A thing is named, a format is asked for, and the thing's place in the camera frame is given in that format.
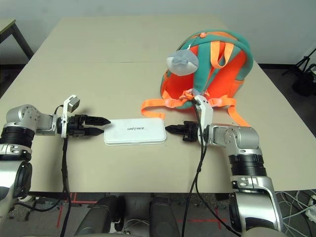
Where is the thin white floor cable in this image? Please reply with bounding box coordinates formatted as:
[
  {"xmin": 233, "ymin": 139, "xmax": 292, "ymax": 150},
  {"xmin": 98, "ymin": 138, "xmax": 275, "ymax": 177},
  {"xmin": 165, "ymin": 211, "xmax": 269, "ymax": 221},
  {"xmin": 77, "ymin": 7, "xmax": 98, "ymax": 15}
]
[{"xmin": 122, "ymin": 216, "xmax": 152, "ymax": 233}]

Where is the black-framed side table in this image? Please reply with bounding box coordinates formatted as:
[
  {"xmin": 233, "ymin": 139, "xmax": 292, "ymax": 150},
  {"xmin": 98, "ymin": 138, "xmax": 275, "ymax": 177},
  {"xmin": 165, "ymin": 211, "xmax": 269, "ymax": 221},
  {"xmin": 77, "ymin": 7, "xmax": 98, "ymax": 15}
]
[{"xmin": 0, "ymin": 18, "xmax": 35, "ymax": 65}]

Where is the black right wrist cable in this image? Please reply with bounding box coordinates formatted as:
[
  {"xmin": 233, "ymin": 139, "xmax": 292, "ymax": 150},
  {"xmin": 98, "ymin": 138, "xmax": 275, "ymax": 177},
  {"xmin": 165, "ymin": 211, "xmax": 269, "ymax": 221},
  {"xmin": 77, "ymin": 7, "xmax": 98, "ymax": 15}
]
[{"xmin": 181, "ymin": 101, "xmax": 238, "ymax": 237}]

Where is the white floor cable bundle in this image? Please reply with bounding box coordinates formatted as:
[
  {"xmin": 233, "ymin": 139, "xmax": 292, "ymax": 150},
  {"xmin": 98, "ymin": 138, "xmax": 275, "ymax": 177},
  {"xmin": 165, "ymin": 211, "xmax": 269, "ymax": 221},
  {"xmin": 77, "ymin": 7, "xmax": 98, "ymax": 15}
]
[{"xmin": 274, "ymin": 189, "xmax": 316, "ymax": 232}]

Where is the grey robot leg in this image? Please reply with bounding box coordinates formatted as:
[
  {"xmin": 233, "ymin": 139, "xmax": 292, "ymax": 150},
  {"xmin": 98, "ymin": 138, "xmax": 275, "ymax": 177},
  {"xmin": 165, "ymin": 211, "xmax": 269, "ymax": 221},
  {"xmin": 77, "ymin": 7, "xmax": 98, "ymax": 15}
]
[
  {"xmin": 73, "ymin": 195, "xmax": 126, "ymax": 237},
  {"xmin": 149, "ymin": 194, "xmax": 181, "ymax": 237}
]

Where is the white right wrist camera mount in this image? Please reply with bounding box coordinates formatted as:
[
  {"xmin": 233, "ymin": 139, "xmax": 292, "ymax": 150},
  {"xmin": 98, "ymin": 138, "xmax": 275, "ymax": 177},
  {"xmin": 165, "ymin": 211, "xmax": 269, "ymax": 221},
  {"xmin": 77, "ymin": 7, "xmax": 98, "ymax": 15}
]
[{"xmin": 193, "ymin": 95, "xmax": 214, "ymax": 129}]

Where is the white power strip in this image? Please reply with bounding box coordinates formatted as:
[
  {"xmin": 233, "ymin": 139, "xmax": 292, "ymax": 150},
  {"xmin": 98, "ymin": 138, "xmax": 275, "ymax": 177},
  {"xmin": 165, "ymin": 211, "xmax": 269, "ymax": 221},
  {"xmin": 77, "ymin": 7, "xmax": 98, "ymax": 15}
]
[{"xmin": 305, "ymin": 194, "xmax": 316, "ymax": 218}]

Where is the white pencil case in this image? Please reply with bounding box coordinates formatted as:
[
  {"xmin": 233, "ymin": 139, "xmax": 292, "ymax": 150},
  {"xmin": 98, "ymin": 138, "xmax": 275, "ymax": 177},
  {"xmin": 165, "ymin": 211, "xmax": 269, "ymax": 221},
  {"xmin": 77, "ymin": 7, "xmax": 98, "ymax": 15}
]
[{"xmin": 103, "ymin": 118, "xmax": 167, "ymax": 147}]

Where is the black camera tripod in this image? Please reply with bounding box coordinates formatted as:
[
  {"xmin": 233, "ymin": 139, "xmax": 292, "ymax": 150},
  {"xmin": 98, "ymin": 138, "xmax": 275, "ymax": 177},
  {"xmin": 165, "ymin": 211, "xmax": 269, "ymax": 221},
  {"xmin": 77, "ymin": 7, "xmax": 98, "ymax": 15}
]
[{"xmin": 282, "ymin": 47, "xmax": 316, "ymax": 97}]

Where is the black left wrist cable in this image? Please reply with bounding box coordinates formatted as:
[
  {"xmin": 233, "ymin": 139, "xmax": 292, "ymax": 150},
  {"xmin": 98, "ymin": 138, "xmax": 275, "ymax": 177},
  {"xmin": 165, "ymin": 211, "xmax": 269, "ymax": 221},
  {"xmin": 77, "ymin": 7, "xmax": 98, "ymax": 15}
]
[{"xmin": 54, "ymin": 105, "xmax": 73, "ymax": 237}]

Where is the grey white plush toy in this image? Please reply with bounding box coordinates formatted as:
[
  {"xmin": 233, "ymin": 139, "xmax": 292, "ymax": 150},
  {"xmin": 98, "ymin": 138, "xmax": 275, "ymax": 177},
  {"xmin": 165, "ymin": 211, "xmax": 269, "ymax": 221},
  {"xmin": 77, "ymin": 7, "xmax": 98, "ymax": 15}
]
[{"xmin": 166, "ymin": 48, "xmax": 199, "ymax": 76}]

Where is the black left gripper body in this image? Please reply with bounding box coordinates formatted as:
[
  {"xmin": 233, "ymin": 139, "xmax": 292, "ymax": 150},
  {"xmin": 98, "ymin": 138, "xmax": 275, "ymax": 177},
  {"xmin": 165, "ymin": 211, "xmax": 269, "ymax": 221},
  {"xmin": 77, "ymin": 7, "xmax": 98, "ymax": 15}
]
[{"xmin": 65, "ymin": 113, "xmax": 87, "ymax": 140}]

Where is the grey robot right leg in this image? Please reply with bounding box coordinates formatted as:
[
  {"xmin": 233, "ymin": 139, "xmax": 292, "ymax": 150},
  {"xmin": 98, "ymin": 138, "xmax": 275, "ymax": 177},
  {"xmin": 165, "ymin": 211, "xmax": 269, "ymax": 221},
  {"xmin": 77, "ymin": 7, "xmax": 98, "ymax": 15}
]
[{"xmin": 149, "ymin": 194, "xmax": 181, "ymax": 237}]

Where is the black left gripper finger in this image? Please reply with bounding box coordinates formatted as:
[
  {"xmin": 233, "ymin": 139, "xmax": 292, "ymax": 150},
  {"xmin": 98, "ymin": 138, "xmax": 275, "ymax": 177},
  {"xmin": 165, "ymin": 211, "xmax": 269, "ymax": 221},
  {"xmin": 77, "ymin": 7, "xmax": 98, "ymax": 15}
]
[
  {"xmin": 83, "ymin": 127, "xmax": 105, "ymax": 137},
  {"xmin": 82, "ymin": 115, "xmax": 111, "ymax": 126}
]

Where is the grey robot left leg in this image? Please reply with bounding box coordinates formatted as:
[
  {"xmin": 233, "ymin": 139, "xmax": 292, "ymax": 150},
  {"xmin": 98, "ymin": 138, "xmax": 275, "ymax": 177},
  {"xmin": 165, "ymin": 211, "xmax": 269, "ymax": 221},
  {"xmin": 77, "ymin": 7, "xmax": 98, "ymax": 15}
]
[{"xmin": 73, "ymin": 195, "xmax": 126, "ymax": 237}]

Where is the green and orange backpack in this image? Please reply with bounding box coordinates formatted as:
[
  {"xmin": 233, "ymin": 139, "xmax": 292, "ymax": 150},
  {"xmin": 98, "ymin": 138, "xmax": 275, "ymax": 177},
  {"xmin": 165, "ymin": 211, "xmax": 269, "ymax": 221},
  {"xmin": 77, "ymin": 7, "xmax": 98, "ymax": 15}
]
[{"xmin": 140, "ymin": 29, "xmax": 255, "ymax": 127}]

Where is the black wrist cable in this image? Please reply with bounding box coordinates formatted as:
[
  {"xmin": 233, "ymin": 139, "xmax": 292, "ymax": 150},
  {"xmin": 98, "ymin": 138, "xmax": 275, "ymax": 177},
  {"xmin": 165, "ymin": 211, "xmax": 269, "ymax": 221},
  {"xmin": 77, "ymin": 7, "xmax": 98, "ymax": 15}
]
[
  {"xmin": 181, "ymin": 101, "xmax": 238, "ymax": 237},
  {"xmin": 54, "ymin": 105, "xmax": 73, "ymax": 237}
]

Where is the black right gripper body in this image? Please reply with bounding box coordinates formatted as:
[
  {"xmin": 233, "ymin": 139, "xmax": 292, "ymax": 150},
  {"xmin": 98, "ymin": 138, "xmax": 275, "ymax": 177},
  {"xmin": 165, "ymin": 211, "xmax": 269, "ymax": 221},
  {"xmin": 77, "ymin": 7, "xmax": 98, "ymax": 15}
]
[{"xmin": 182, "ymin": 120, "xmax": 199, "ymax": 144}]

